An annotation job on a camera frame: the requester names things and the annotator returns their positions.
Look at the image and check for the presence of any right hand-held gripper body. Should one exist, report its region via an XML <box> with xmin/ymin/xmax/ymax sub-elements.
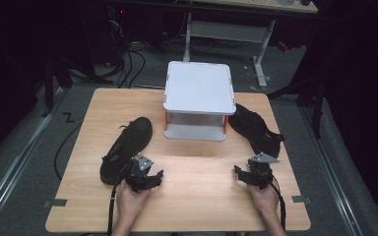
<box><xmin>242</xmin><ymin>151</ymin><xmax>281</xmax><ymax>191</ymax></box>

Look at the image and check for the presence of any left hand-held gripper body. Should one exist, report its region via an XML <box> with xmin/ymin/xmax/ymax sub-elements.
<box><xmin>124</xmin><ymin>152</ymin><xmax>155</xmax><ymax>194</ymax></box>

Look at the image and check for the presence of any black shoe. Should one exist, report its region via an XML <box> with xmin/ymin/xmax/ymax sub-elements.
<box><xmin>98</xmin><ymin>116</ymin><xmax>154</xmax><ymax>187</ymax></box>
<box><xmin>227</xmin><ymin>102</ymin><xmax>285</xmax><ymax>159</ymax></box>

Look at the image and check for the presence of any white shoe rack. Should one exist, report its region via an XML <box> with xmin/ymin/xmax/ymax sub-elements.
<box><xmin>162</xmin><ymin>60</ymin><xmax>237</xmax><ymax>143</ymax></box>

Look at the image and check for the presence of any person's left hand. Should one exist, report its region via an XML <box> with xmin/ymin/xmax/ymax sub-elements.
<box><xmin>115</xmin><ymin>180</ymin><xmax>153</xmax><ymax>228</ymax></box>

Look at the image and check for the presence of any person's right hand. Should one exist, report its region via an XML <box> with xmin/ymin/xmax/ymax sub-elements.
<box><xmin>247</xmin><ymin>182</ymin><xmax>281</xmax><ymax>221</ymax></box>

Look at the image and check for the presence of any grey tape strip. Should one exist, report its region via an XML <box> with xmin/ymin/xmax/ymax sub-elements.
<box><xmin>290</xmin><ymin>195</ymin><xmax>312</xmax><ymax>207</ymax></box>
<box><xmin>42</xmin><ymin>198</ymin><xmax>69</xmax><ymax>208</ymax></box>

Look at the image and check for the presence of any black stand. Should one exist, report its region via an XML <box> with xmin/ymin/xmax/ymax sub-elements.
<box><xmin>267</xmin><ymin>74</ymin><xmax>327</xmax><ymax>140</ymax></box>
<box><xmin>40</xmin><ymin>55</ymin><xmax>113</xmax><ymax>119</ymax></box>

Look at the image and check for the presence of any desk with white legs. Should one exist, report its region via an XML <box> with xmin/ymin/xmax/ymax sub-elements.
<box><xmin>173</xmin><ymin>0</ymin><xmax>319</xmax><ymax>91</ymax></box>

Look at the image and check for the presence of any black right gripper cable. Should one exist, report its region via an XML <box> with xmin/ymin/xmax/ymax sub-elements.
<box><xmin>269</xmin><ymin>175</ymin><xmax>287</xmax><ymax>232</ymax></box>

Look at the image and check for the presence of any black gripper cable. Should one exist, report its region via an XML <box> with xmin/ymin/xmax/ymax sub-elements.
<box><xmin>106</xmin><ymin>162</ymin><xmax>130</xmax><ymax>236</ymax></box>
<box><xmin>269</xmin><ymin>175</ymin><xmax>287</xmax><ymax>232</ymax></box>

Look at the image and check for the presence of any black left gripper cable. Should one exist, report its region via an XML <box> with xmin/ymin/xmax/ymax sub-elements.
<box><xmin>106</xmin><ymin>162</ymin><xmax>130</xmax><ymax>236</ymax></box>

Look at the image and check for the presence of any metal floor rail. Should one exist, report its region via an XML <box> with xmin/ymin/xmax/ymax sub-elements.
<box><xmin>0</xmin><ymin>88</ymin><xmax>64</xmax><ymax>229</ymax></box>
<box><xmin>298</xmin><ymin>104</ymin><xmax>366</xmax><ymax>236</ymax></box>

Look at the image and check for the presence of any thin black floor cable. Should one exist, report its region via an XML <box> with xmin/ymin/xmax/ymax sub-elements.
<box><xmin>53</xmin><ymin>121</ymin><xmax>84</xmax><ymax>181</ymax></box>

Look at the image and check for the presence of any bundle of black cables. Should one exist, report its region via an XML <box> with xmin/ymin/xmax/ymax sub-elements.
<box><xmin>109</xmin><ymin>19</ymin><xmax>148</xmax><ymax>89</ymax></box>

